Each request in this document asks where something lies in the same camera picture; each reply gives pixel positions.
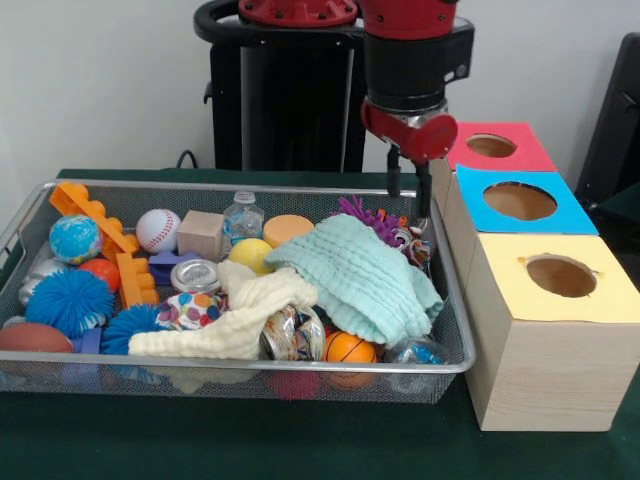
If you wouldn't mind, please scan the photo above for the striped tiger plush toy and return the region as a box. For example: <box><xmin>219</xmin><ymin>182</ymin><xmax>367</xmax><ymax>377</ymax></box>
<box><xmin>392</xmin><ymin>217</ymin><xmax>435</xmax><ymax>274</ymax></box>

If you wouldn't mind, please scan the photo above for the blue spiky ball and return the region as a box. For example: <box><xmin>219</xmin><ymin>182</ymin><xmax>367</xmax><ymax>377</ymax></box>
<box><xmin>24</xmin><ymin>269</ymin><xmax>116</xmax><ymax>339</ymax></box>

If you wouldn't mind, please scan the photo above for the crushed printed drink can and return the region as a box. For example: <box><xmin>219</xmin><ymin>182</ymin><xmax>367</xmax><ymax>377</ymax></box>
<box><xmin>259</xmin><ymin>304</ymin><xmax>327</xmax><ymax>362</ymax></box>

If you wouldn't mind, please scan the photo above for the silver tin can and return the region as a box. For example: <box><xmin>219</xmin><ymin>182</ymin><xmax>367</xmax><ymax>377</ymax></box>
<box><xmin>169</xmin><ymin>258</ymin><xmax>224</xmax><ymax>295</ymax></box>

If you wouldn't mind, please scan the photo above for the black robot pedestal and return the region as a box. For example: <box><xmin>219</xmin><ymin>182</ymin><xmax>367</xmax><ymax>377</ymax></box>
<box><xmin>193</xmin><ymin>0</ymin><xmax>374</xmax><ymax>174</ymax></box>

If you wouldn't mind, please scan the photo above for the mint waffle cloth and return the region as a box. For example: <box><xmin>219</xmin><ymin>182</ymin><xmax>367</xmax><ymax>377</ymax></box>
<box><xmin>263</xmin><ymin>213</ymin><xmax>445</xmax><ymax>346</ymax></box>

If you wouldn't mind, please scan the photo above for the dark green tablecloth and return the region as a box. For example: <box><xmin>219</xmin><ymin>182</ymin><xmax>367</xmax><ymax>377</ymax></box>
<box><xmin>0</xmin><ymin>168</ymin><xmax>640</xmax><ymax>480</ymax></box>
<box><xmin>597</xmin><ymin>182</ymin><xmax>640</xmax><ymax>216</ymax></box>

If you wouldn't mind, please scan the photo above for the orange plastic toy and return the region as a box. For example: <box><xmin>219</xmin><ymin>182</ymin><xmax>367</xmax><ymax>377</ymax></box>
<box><xmin>48</xmin><ymin>180</ymin><xmax>140</xmax><ymax>254</ymax></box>

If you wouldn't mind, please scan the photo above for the brown toy football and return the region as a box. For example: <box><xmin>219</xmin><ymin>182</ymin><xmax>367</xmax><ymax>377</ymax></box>
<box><xmin>0</xmin><ymin>322</ymin><xmax>74</xmax><ymax>354</ymax></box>

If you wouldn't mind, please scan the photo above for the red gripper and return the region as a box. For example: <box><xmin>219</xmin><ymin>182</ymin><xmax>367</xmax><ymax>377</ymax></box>
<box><xmin>360</xmin><ymin>99</ymin><xmax>459</xmax><ymax>219</ymax></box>

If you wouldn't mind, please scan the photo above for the wooden box with three holes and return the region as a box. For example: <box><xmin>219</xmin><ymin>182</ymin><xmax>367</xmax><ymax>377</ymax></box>
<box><xmin>422</xmin><ymin>120</ymin><xmax>640</xmax><ymax>433</ymax></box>

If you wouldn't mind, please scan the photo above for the yellow ball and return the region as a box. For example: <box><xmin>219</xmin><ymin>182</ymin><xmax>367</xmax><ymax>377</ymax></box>
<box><xmin>228</xmin><ymin>238</ymin><xmax>275</xmax><ymax>275</ymax></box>

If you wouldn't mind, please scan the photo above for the orange toy brick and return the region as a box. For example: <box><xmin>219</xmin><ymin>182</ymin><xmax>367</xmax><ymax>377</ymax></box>
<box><xmin>114</xmin><ymin>252</ymin><xmax>160</xmax><ymax>310</ymax></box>

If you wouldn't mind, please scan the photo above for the black panel on stand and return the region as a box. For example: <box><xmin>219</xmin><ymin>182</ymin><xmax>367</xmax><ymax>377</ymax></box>
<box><xmin>574</xmin><ymin>32</ymin><xmax>640</xmax><ymax>211</ymax></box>

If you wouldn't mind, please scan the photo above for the cream waffle cloth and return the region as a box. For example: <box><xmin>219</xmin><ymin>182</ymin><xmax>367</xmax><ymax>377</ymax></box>
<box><xmin>128</xmin><ymin>259</ymin><xmax>320</xmax><ymax>360</ymax></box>

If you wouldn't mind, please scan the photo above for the blue green globe ball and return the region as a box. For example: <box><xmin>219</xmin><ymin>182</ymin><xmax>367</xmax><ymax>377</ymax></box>
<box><xmin>48</xmin><ymin>214</ymin><xmax>104</xmax><ymax>265</ymax></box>

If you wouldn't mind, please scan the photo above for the silver mesh bin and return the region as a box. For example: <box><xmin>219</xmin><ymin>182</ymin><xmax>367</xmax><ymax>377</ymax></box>
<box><xmin>0</xmin><ymin>178</ymin><xmax>476</xmax><ymax>405</ymax></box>

